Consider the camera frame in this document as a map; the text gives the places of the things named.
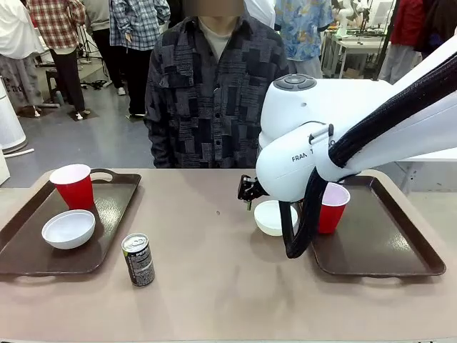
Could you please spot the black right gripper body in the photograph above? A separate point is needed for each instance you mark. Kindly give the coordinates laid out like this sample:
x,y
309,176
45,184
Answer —
x,y
250,187

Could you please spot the red plastic cup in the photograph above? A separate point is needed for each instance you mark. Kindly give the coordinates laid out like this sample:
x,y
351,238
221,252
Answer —
x,y
330,214
75,189

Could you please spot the white bowl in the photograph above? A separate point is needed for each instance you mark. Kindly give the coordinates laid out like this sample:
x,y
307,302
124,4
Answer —
x,y
68,230
267,219

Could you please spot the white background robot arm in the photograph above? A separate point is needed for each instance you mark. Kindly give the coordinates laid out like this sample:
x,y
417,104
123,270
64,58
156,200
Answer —
x,y
344,14

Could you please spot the person in dark patchwork shirt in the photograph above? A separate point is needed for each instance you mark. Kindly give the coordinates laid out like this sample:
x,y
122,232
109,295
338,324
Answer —
x,y
210,103

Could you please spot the black drink can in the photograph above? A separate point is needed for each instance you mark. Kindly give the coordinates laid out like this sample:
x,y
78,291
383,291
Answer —
x,y
139,261

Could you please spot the brown plastic tray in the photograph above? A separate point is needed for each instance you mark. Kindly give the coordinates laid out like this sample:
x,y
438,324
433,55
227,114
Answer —
x,y
71,228
375,236

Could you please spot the person in blue floral shirt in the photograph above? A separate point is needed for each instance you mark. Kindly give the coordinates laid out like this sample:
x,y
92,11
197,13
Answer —
x,y
303,32

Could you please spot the grey background workbench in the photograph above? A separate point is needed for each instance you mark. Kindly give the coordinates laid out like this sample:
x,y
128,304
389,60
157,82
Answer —
x,y
353,50

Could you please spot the person in blue plaid shirt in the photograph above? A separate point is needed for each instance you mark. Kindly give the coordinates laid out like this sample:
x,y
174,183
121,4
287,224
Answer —
x,y
137,39

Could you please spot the person in grey top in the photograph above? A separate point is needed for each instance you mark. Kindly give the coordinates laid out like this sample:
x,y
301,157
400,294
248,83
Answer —
x,y
103,43

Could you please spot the person in red jacket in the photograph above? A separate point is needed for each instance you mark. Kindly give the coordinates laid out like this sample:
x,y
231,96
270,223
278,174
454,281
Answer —
x,y
403,43

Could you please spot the black stool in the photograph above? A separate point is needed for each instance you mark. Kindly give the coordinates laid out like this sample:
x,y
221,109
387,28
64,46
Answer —
x,y
53,85

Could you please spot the person in red plaid shirt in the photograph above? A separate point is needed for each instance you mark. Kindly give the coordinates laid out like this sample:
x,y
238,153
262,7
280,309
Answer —
x,y
60,35

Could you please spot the person in black top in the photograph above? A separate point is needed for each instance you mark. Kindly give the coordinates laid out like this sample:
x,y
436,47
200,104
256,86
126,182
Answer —
x,y
437,25

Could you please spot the white cylindrical appliance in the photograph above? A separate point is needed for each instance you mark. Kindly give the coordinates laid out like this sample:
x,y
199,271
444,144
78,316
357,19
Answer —
x,y
10,118

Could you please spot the person in white shirt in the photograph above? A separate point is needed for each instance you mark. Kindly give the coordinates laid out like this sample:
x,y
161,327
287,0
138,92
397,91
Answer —
x,y
16,43

